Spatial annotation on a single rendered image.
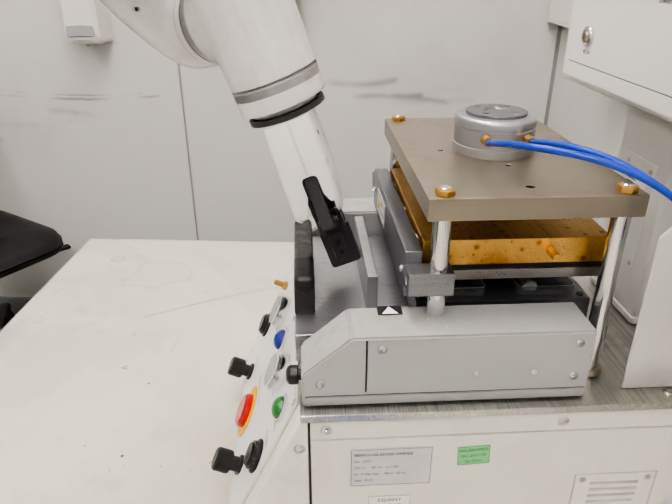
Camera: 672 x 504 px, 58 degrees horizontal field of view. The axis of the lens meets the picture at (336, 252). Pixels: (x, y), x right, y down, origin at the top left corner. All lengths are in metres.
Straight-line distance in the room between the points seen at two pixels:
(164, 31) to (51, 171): 1.78
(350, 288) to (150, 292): 0.56
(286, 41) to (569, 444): 0.44
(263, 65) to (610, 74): 0.36
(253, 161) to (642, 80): 1.62
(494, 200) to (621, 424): 0.24
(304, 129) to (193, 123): 1.59
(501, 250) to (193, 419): 0.46
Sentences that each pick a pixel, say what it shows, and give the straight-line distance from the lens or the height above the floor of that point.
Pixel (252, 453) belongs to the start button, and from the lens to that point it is 0.62.
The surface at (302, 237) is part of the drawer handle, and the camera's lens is 0.65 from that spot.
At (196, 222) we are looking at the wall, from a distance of 2.24.
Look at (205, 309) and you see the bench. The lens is 1.04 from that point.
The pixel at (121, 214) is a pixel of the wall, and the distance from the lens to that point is 2.32.
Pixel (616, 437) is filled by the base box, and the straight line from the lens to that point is 0.63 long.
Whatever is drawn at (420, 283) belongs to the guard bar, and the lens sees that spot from 0.51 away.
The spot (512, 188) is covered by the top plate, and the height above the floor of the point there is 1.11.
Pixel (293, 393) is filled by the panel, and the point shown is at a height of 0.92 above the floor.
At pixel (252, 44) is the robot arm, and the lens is 0.54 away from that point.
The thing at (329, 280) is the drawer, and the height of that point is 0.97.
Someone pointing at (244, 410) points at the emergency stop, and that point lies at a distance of 0.74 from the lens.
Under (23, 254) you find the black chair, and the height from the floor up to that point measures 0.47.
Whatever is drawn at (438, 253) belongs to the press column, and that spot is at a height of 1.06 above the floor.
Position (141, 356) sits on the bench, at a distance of 0.95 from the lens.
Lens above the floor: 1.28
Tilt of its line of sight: 26 degrees down
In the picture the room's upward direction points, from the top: straight up
